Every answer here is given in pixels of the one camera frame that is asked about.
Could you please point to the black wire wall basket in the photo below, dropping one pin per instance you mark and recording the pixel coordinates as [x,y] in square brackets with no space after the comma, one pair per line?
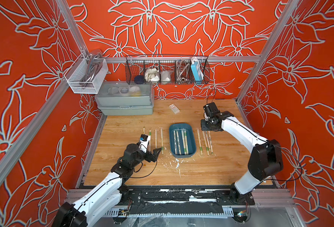
[136,65]

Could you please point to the white crumpled bag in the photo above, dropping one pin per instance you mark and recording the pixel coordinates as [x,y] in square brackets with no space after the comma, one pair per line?
[152,75]

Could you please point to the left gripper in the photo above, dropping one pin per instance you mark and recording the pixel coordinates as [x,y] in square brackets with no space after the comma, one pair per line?
[154,156]

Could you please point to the small white labelled box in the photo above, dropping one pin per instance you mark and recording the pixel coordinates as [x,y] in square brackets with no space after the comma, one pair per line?
[174,108]

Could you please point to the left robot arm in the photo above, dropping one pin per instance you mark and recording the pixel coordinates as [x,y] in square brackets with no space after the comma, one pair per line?
[90,208]

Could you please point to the white wire wall basket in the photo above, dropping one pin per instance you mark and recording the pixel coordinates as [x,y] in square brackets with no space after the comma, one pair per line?
[78,71]

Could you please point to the light blue carton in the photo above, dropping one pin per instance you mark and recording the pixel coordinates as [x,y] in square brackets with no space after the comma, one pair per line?
[196,70]

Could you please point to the blue plastic storage box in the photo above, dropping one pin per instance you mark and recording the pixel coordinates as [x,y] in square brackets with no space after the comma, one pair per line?
[190,139]

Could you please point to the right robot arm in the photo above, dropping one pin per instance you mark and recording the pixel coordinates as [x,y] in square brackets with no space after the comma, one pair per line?
[265,155]

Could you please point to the metal tongs in basket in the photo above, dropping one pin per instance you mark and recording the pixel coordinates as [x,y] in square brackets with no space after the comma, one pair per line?
[93,68]

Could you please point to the grey lidded storage container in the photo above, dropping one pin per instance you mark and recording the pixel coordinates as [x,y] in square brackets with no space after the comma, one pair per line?
[122,99]

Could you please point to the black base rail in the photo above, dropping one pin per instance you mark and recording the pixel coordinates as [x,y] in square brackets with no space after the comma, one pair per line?
[183,200]

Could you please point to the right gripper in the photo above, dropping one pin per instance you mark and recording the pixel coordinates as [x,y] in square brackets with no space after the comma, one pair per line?
[203,126]

